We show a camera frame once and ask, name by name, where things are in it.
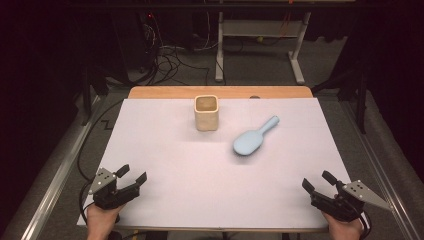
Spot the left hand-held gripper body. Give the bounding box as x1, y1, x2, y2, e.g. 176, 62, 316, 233
88, 167, 141, 210

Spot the aluminium floor rail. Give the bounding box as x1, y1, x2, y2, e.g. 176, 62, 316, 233
19, 96, 103, 240
339, 99, 424, 240

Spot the dark metal stand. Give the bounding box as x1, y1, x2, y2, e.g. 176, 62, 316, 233
81, 64, 109, 126
311, 61, 369, 134

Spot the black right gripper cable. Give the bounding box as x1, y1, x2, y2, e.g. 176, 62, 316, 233
357, 205, 372, 236

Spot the tangle of black cables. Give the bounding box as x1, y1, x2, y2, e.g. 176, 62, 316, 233
139, 9, 214, 86

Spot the white table mat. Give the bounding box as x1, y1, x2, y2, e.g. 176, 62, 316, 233
77, 97, 370, 231

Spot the light blue rice paddle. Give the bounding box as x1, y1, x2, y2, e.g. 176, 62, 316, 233
232, 115, 281, 157

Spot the wooden table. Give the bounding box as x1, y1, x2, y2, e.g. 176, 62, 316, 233
128, 85, 361, 234

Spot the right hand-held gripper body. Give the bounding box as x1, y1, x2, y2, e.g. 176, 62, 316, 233
310, 179, 394, 223

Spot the person's right hand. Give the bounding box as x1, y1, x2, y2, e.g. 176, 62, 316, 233
321, 212, 365, 240

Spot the white metal stand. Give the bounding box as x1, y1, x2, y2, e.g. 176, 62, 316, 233
214, 0, 313, 86

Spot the beige square cup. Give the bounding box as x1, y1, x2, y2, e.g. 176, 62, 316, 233
194, 94, 220, 132

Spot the person's left hand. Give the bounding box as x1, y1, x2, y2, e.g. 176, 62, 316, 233
85, 203, 126, 240

